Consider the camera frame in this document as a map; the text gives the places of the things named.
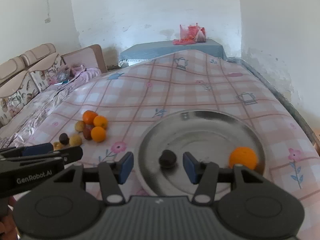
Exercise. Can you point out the blue cloth covered table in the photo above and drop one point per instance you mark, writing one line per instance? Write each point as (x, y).
(170, 49)

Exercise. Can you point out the floral sofa cushion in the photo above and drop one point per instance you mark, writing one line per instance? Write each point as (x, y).
(47, 72)
(15, 97)

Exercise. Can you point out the pink checked tablecloth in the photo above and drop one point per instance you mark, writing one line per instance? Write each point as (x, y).
(175, 92)

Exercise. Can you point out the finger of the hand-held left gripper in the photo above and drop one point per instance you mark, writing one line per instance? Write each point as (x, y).
(37, 149)
(71, 153)

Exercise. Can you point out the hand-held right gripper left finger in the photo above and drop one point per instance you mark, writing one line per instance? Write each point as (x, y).
(126, 165)

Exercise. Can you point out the orange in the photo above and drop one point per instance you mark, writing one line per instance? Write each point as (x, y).
(100, 121)
(98, 134)
(89, 116)
(242, 158)

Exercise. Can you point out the beige sofa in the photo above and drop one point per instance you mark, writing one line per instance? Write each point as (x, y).
(32, 55)

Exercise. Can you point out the dark round fruit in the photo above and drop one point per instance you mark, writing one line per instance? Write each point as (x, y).
(168, 158)
(64, 138)

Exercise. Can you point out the clear plastic bag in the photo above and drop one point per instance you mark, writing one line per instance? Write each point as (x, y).
(62, 75)

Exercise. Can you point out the pink cloth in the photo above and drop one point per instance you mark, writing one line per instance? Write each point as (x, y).
(83, 73)

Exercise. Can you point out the round metal plate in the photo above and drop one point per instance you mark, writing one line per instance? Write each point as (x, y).
(207, 140)

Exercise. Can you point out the small yellow fruit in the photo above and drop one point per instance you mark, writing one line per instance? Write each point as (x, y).
(75, 140)
(57, 145)
(80, 126)

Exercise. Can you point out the floral sofa cover sheet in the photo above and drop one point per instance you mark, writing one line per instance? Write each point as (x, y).
(37, 110)

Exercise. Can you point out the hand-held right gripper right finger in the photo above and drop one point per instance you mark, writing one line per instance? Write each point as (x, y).
(189, 166)

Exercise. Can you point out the dark red fruit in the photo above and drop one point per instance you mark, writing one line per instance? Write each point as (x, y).
(87, 132)

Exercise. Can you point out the red plastic bag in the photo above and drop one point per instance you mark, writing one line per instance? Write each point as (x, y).
(190, 35)

